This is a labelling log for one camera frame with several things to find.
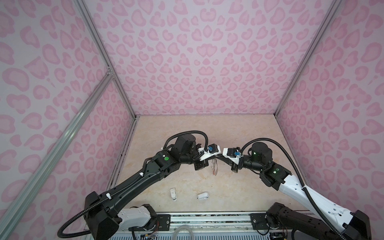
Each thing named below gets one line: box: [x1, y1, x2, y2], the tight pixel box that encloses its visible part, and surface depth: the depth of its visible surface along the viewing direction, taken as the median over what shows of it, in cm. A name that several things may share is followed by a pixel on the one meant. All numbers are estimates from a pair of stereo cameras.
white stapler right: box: [197, 192, 209, 200], surface depth 81 cm
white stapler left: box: [170, 188, 178, 202], surface depth 81 cm
